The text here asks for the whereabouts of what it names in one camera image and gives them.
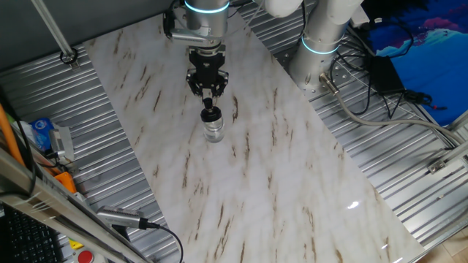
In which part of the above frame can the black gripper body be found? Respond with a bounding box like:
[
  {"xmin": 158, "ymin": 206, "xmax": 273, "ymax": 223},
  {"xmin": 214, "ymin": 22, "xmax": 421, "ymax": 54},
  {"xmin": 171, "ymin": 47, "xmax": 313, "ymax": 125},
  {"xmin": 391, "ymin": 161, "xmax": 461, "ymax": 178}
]
[{"xmin": 186, "ymin": 49, "xmax": 230, "ymax": 91}]

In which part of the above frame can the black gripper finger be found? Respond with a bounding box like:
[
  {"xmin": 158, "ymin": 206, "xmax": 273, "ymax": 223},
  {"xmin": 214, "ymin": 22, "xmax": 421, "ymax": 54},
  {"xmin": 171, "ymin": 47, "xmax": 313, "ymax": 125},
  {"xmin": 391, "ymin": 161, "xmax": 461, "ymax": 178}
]
[
  {"xmin": 211, "ymin": 82, "xmax": 227, "ymax": 99},
  {"xmin": 188, "ymin": 82, "xmax": 205, "ymax": 98}
]

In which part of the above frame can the clear glass jar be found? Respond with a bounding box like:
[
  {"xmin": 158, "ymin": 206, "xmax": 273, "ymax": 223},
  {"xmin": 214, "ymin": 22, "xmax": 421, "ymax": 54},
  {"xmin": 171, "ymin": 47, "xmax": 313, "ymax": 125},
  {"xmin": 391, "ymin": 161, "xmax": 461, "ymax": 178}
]
[{"xmin": 203, "ymin": 118, "xmax": 226, "ymax": 143}]

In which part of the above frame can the white marble pattern board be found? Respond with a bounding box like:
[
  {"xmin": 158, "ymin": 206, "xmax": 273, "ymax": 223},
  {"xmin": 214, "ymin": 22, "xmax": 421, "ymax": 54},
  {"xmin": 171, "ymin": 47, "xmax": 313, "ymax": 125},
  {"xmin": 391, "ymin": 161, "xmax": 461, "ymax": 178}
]
[{"xmin": 83, "ymin": 3, "xmax": 427, "ymax": 263}]

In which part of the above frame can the orange plastic block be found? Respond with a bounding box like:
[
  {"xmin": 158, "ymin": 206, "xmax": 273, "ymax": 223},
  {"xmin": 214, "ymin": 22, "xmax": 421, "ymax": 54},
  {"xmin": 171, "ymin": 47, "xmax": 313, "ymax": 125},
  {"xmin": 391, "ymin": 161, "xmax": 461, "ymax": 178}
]
[{"xmin": 53, "ymin": 171, "xmax": 78, "ymax": 194}]

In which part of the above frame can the slanted aluminium pole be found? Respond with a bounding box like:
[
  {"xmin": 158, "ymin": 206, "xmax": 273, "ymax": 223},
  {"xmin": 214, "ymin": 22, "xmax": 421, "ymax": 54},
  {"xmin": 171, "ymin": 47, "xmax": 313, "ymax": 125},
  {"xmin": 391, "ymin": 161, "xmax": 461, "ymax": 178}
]
[{"xmin": 31, "ymin": 0, "xmax": 80, "ymax": 70}]

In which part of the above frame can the blue tissue pack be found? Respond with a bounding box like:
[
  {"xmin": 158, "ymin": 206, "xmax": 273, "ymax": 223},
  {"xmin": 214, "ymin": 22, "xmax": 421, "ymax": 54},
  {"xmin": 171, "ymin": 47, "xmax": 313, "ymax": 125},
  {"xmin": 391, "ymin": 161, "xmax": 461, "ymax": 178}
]
[{"xmin": 29, "ymin": 117, "xmax": 56, "ymax": 153}]

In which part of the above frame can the black power adapter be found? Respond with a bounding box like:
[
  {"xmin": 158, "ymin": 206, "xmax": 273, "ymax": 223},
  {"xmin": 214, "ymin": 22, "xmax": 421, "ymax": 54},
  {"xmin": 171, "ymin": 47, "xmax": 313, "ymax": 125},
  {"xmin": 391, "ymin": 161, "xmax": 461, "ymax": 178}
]
[{"xmin": 367, "ymin": 54, "xmax": 406, "ymax": 96}]

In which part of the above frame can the orange tube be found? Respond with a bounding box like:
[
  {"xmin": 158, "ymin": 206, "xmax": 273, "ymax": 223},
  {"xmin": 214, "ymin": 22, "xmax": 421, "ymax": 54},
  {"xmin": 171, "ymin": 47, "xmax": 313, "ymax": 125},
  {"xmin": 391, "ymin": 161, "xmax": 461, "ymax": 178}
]
[{"xmin": 0, "ymin": 103, "xmax": 26, "ymax": 167}]

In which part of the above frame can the blue printed poster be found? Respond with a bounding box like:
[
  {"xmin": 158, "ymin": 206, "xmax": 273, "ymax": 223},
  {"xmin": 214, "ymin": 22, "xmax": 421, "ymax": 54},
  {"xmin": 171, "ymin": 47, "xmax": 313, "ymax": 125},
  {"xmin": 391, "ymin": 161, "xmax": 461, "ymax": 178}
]
[{"xmin": 365, "ymin": 0, "xmax": 468, "ymax": 127}]

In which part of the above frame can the black keyboard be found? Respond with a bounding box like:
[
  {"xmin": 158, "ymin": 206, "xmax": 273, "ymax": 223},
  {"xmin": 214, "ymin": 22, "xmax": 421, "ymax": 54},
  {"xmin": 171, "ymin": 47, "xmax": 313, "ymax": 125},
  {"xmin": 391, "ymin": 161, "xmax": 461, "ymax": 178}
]
[{"xmin": 0, "ymin": 204, "xmax": 65, "ymax": 263}]

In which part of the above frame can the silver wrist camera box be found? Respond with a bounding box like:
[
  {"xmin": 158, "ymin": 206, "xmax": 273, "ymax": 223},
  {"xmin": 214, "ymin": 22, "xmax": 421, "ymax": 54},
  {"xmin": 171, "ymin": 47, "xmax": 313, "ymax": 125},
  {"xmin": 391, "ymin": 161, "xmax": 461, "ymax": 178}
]
[{"xmin": 162, "ymin": 9, "xmax": 220, "ymax": 47}]

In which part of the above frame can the metal cable connector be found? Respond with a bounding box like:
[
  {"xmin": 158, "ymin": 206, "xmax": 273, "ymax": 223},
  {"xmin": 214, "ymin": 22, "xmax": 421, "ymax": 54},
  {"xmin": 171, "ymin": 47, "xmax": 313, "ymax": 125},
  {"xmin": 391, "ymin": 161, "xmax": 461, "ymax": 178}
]
[{"xmin": 318, "ymin": 72, "xmax": 341, "ymax": 96}]

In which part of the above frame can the black cable ring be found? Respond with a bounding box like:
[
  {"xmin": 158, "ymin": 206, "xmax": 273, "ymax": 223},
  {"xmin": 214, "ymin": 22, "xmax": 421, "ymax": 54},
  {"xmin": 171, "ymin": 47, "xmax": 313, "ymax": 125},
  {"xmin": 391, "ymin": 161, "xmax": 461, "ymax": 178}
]
[{"xmin": 59, "ymin": 47, "xmax": 78, "ymax": 66}]

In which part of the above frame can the black camera cable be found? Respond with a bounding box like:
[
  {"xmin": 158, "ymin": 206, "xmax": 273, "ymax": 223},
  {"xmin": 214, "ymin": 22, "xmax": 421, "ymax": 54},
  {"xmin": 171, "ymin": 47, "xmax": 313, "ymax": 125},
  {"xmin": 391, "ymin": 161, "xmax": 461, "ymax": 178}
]
[{"xmin": 138, "ymin": 218, "xmax": 184, "ymax": 263}]

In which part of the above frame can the small silver camera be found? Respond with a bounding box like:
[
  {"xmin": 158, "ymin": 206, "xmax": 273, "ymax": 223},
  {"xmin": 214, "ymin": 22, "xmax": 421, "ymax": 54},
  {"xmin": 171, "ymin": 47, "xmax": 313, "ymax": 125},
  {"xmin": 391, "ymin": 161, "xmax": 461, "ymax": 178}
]
[{"xmin": 48, "ymin": 126, "xmax": 75, "ymax": 165}]

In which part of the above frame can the silver finned camera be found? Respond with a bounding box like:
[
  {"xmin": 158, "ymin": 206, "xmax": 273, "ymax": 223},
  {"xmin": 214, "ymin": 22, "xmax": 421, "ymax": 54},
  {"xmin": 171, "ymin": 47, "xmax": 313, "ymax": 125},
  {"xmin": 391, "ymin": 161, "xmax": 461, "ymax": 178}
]
[{"xmin": 95, "ymin": 205, "xmax": 146, "ymax": 230}]

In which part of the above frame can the thick grey robot cable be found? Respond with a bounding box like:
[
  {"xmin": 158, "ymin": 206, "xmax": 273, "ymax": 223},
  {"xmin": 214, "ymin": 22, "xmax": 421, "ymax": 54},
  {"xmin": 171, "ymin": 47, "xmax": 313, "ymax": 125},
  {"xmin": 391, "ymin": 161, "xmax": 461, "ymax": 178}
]
[{"xmin": 334, "ymin": 91, "xmax": 465, "ymax": 147}]

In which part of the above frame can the black hanging cable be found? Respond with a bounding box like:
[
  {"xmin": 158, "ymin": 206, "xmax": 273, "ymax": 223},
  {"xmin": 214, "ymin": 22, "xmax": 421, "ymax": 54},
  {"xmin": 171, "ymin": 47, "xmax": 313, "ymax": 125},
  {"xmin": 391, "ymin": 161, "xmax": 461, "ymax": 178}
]
[{"xmin": 0, "ymin": 85, "xmax": 37, "ymax": 194}]

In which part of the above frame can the aluminium frame beam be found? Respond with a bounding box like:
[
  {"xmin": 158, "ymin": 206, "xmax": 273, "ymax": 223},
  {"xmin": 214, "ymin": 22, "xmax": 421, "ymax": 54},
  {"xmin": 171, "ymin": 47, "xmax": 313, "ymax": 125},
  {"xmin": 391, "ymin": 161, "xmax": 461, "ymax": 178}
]
[{"xmin": 0, "ymin": 148, "xmax": 154, "ymax": 263}]

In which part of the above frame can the black adapter cable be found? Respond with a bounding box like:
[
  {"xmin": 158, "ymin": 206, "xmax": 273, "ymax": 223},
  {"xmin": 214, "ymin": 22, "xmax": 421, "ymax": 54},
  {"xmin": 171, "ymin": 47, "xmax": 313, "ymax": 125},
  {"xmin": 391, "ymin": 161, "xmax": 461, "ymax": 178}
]
[{"xmin": 401, "ymin": 89, "xmax": 448, "ymax": 110}]

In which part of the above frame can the aluminium rail with bracket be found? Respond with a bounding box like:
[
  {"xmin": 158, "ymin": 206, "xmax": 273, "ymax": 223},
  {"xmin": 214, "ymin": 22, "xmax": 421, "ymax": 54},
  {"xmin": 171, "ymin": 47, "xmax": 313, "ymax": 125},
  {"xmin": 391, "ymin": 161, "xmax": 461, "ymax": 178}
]
[{"xmin": 426, "ymin": 138, "xmax": 468, "ymax": 175}]

